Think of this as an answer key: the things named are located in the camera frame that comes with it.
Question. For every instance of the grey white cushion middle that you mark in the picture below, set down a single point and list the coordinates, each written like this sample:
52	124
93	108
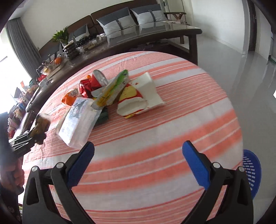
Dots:
116	21

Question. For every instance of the dark green snack bag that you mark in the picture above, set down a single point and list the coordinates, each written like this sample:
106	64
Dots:
103	117

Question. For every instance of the brown wrapper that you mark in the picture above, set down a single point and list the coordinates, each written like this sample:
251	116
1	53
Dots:
42	124

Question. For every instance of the grey white cushion left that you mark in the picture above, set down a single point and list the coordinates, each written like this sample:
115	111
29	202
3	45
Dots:
79	33

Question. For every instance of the crushed red soda can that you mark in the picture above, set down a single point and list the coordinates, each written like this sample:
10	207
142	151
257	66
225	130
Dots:
93	82

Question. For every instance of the blue plastic trash basket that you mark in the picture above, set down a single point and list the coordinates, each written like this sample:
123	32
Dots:
253	169

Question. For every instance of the dark wooden coffee table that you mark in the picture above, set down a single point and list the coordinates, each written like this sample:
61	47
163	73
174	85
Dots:
116	43

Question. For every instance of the glass fruit bowl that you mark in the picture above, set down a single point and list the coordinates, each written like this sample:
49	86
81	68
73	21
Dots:
47	67

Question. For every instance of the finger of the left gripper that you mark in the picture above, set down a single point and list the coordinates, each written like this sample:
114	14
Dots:
22	144

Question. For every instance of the grey white cushion right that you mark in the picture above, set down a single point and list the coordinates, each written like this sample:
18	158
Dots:
149	14

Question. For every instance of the person left hand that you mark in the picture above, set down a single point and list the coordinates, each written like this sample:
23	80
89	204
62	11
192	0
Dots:
12	176

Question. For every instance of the glass snack bowl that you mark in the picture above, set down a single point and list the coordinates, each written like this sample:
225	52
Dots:
85	46

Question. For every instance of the white red paper box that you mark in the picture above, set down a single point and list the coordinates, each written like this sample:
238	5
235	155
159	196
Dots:
139	96

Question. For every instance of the clear plastic food box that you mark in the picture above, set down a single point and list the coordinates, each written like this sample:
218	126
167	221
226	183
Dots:
79	123

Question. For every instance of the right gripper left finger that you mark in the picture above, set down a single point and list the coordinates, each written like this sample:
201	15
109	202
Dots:
48	194

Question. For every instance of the grey white cushion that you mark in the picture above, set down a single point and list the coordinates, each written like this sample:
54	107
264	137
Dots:
79	33
149	14
116	21

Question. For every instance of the side table with bottles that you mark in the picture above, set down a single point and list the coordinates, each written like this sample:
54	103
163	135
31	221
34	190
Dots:
19	120

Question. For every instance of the potted green plant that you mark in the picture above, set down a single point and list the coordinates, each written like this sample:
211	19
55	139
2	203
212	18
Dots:
61	36

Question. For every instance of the orange white snack wrapper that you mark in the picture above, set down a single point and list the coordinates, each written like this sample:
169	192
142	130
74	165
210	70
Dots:
70	97

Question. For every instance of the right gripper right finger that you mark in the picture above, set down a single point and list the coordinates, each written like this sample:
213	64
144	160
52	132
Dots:
227	195

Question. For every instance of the green yellow snack wrapper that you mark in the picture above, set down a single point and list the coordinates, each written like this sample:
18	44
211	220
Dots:
111	91

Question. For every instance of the grey curtain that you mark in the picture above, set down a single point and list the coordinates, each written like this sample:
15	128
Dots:
23	46

